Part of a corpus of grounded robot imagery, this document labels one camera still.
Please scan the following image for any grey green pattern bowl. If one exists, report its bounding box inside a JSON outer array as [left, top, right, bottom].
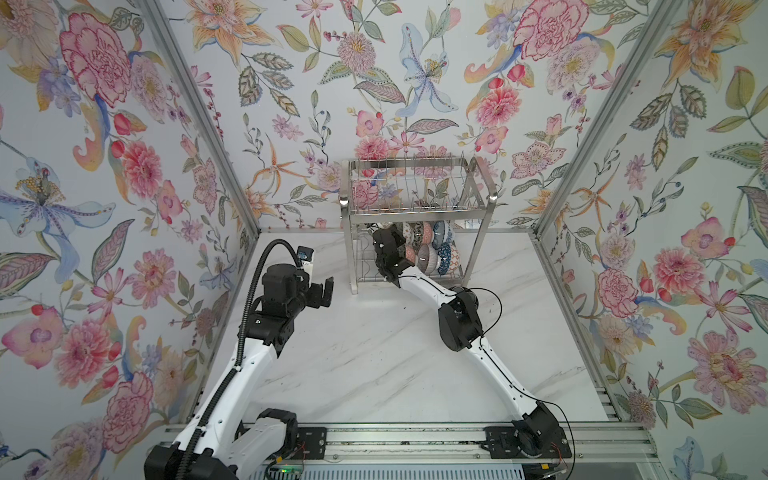
[[401, 222, 423, 248]]

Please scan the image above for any purple striped bowl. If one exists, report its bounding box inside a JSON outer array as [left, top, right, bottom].
[[417, 244, 440, 275]]

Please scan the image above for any blue white floral bowl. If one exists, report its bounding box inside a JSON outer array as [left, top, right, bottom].
[[431, 220, 453, 249]]

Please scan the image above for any blue triangle pattern bowl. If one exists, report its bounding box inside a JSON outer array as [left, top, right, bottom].
[[437, 242, 461, 276]]

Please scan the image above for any green leaf pattern bowl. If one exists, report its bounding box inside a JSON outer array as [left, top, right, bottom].
[[419, 222, 434, 245]]

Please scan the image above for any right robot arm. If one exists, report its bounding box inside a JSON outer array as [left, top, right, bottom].
[[372, 225, 576, 460]]

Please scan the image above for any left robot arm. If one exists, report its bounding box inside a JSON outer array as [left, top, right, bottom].
[[143, 264, 335, 479]]

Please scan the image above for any steel two-tier dish rack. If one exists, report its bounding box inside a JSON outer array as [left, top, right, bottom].
[[339, 156, 500, 294]]

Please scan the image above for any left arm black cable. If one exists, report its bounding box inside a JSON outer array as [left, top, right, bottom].
[[173, 238, 301, 480]]

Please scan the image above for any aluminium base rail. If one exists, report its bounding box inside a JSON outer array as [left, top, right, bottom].
[[288, 422, 658, 466]]

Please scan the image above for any left aluminium frame post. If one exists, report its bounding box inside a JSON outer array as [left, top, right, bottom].
[[137, 0, 260, 238]]

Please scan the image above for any aluminium frame post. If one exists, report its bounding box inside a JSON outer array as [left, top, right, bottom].
[[137, 0, 260, 238], [530, 0, 679, 240]]

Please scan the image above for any right aluminium frame post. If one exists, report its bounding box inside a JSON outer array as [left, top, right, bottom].
[[530, 0, 679, 240]]

